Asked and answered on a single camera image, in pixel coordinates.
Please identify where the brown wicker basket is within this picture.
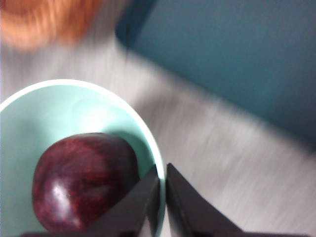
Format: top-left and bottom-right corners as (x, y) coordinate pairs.
(0, 0), (102, 51)

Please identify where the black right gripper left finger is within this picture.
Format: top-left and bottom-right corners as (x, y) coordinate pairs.
(22, 164), (160, 237)

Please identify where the teal ceramic bowl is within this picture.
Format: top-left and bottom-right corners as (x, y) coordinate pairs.
(0, 79), (166, 237)

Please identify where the dark rectangular tray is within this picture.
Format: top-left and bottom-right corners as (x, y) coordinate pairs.
(115, 0), (316, 149)

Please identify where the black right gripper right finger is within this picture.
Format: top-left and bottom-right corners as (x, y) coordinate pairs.
(166, 162), (311, 237)

